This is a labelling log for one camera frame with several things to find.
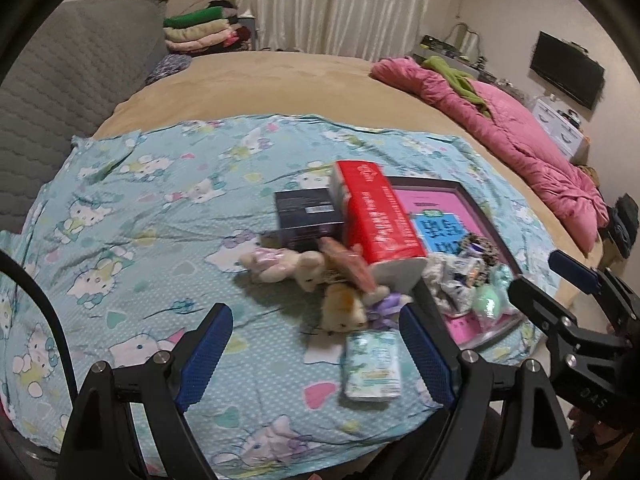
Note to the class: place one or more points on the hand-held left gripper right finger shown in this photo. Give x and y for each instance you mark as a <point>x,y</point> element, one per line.
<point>425,355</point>

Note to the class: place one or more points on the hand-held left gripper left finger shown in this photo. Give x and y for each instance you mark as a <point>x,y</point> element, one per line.
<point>205,355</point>

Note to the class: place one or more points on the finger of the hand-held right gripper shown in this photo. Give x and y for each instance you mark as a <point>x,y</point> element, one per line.
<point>572,267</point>
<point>537,302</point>

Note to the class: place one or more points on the green soft ball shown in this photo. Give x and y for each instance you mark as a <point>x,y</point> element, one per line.
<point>490,302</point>

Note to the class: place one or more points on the small green printed tissue pack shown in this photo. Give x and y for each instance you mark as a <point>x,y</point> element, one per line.
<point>372,365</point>

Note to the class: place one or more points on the leopard print scrunchie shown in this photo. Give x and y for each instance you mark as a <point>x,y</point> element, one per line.
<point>482,247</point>

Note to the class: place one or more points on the cartoon face packet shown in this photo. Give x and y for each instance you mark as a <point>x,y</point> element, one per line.
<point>468,261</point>

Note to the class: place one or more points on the dark framed pink tray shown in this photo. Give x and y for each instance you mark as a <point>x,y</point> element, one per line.
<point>430,200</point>

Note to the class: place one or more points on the person's right forearm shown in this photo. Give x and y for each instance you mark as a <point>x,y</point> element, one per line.
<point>605,440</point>

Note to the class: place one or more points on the purple soft toy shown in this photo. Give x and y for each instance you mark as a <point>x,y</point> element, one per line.
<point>387,305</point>

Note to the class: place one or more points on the black bag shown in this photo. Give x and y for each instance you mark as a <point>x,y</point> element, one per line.
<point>625,225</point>

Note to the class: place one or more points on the yellow plush toy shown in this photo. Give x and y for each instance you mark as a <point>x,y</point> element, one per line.
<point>342,307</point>

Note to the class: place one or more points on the pink bow plush bunny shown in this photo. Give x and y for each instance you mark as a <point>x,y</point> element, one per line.
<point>270,262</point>

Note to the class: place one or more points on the pink brown plush toy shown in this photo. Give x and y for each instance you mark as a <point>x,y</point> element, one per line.
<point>350,260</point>

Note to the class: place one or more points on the beige teddy bear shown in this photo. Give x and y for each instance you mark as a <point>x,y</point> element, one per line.
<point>310,270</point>

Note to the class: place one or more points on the white drawer cabinet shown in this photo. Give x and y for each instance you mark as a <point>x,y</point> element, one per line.
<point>560,125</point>

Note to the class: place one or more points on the pink comforter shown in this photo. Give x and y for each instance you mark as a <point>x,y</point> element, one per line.
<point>525,130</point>

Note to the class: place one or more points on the red tissue pack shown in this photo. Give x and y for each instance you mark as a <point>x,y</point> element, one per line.
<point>375,210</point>

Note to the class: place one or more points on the blue cat printed blanket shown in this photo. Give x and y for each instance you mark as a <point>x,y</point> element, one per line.
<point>150,210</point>

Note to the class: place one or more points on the dark purple box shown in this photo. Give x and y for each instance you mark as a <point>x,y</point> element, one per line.
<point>305,220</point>

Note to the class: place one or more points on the black television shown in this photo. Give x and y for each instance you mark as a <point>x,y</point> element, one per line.
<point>565,67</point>

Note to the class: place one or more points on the green cloth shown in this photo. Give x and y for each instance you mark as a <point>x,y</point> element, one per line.
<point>455,77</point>

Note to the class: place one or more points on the dark flat box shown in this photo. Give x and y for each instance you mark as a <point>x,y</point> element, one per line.
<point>432,44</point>

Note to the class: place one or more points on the beige bed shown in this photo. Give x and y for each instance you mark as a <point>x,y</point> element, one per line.
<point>280,80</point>

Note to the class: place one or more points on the dark patterned cloth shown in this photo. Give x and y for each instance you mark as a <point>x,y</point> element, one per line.
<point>170,67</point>

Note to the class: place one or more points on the grey quilted headboard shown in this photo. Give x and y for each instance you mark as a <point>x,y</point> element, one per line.
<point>65,85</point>

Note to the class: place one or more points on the stack of folded clothes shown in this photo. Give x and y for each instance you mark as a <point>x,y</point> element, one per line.
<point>200,30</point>

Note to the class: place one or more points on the white curtain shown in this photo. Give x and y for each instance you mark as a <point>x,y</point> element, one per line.
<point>340,5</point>

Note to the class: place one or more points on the wall mirror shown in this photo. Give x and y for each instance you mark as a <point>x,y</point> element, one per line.
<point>465,40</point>

